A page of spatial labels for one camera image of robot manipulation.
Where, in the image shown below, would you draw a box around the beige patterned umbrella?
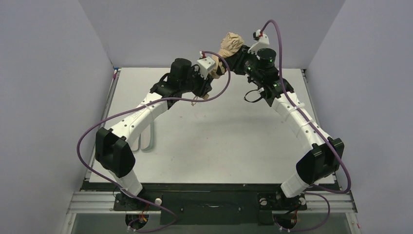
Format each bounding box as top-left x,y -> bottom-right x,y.
191,31 -> 245,107

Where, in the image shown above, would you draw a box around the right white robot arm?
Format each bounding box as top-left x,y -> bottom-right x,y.
226,45 -> 344,198

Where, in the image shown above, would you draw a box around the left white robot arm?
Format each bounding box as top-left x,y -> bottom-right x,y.
95,57 -> 216,195

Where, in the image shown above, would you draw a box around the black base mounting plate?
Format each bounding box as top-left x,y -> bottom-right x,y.
80,183 -> 339,226

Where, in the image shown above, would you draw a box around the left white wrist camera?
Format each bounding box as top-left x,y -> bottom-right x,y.
195,51 -> 216,80

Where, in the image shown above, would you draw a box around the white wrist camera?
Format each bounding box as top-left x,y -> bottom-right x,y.
195,51 -> 216,80
247,29 -> 270,55

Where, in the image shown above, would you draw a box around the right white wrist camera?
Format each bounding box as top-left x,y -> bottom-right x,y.
247,29 -> 270,55

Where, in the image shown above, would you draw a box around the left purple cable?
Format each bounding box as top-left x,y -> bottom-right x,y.
76,50 -> 232,233

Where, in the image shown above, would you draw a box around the aluminium rail frame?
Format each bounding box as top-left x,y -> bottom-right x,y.
62,191 -> 361,234

